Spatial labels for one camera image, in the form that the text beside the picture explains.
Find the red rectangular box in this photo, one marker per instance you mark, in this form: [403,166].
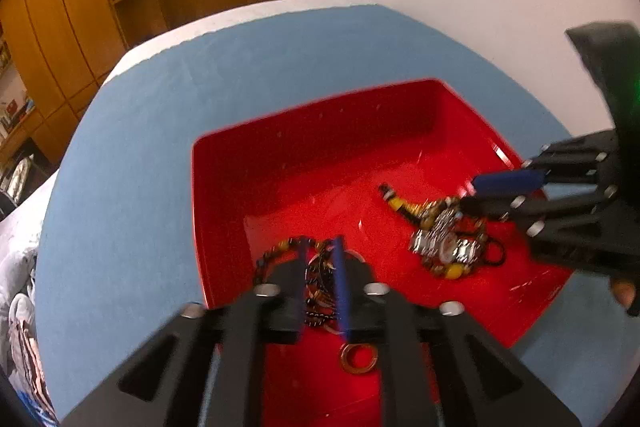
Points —
[325,167]

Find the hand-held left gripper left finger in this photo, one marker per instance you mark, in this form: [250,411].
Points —
[304,267]

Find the wooden wardrobe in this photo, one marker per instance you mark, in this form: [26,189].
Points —
[55,17]

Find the blue table cloth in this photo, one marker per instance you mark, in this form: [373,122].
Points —
[150,132]

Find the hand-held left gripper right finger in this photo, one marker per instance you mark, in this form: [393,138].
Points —
[341,277]

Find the person's right hand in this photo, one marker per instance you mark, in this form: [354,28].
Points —
[624,294]

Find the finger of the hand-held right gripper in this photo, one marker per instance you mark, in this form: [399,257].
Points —
[505,181]
[500,206]

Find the silver wristwatch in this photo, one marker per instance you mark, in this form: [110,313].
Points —
[442,237]

